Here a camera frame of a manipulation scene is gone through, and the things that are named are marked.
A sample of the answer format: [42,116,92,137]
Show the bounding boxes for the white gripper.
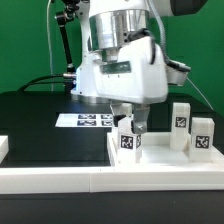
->
[89,35,170,135]

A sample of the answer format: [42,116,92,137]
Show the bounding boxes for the white square table top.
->
[107,132,224,167]

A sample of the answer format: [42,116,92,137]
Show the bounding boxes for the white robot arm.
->
[73,0,208,134]

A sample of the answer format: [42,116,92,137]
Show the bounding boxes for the printed tag sheet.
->
[55,113,113,128]

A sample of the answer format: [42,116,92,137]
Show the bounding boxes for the white U-shaped fence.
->
[0,134,224,195]

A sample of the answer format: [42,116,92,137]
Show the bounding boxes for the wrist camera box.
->
[166,61,191,86]

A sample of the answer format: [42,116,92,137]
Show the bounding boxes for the black cables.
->
[17,74,73,93]

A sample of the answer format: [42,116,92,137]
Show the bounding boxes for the white thin cable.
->
[46,0,55,92]

